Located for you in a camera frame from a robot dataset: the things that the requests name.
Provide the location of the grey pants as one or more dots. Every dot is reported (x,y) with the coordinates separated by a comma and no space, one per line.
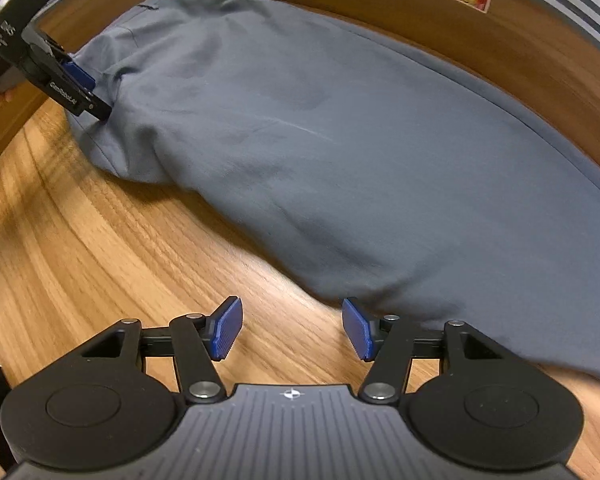
(330,160)

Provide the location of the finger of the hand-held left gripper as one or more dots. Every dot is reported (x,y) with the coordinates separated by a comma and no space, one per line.
(75,100)
(77,72)

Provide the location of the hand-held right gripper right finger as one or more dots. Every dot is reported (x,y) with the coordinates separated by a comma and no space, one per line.
(357,327)

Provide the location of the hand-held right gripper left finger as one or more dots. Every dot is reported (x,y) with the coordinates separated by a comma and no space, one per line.
(227,327)

